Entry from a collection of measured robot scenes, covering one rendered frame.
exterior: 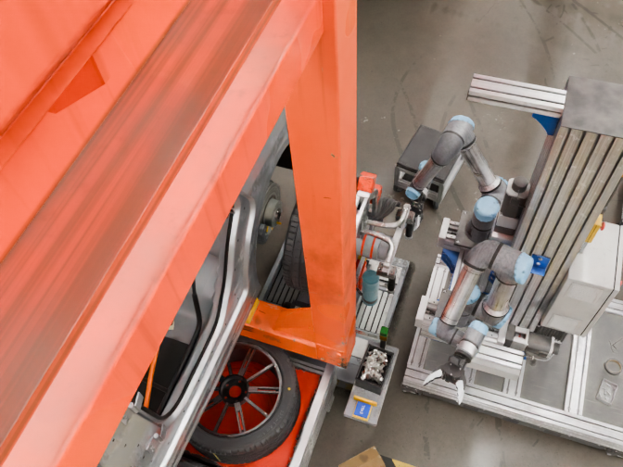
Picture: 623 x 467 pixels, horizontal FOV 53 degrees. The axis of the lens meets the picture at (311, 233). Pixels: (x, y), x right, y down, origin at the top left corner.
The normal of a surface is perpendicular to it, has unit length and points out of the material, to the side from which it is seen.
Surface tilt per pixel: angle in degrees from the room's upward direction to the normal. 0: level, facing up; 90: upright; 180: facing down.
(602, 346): 0
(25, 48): 90
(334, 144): 90
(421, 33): 0
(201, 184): 0
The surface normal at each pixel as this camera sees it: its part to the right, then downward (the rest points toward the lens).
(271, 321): -0.06, -0.55
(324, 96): -0.34, 0.79
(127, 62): 0.94, 0.26
